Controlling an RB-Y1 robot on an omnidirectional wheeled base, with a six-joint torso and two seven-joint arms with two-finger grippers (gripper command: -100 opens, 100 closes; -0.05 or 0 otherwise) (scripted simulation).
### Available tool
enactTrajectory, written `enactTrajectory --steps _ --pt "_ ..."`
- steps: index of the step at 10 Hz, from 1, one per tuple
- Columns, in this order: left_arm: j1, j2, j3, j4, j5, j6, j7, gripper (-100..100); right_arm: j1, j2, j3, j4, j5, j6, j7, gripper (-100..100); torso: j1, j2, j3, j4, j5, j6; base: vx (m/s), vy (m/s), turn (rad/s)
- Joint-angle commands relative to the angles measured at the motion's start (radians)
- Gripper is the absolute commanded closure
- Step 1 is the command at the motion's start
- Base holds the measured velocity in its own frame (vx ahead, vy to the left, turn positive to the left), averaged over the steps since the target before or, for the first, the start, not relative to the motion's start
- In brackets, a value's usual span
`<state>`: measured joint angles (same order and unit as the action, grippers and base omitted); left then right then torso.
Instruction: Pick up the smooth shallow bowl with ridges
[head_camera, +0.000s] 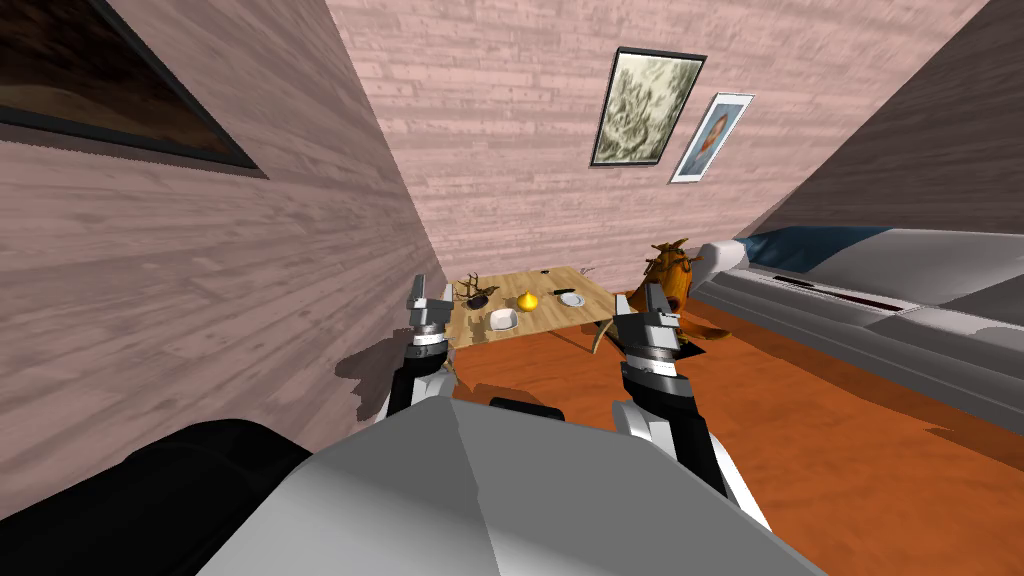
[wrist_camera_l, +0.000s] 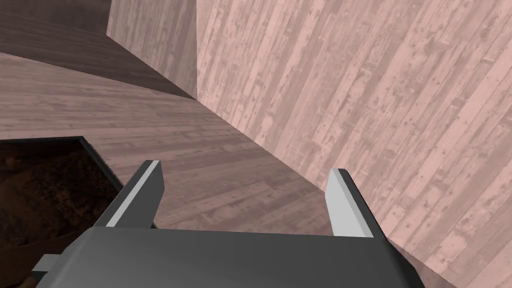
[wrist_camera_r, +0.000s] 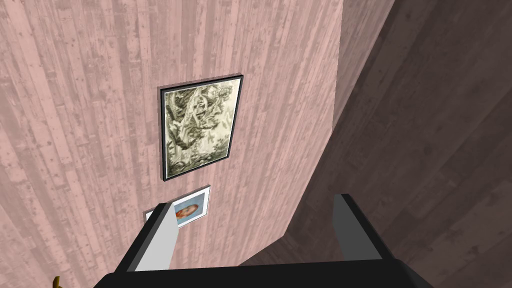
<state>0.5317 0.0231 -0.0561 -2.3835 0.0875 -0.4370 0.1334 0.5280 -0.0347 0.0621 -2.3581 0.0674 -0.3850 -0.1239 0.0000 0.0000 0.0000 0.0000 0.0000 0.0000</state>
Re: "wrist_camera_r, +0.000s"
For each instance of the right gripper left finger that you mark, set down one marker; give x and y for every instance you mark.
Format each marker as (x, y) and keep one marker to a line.
(156, 244)

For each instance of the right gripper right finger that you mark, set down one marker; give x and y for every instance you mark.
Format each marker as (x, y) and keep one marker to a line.
(354, 236)

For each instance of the white framed portrait picture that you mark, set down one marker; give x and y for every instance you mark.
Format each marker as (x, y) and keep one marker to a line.
(191, 210)

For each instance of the black framed tree picture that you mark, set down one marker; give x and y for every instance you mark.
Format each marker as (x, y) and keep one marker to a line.
(198, 128)

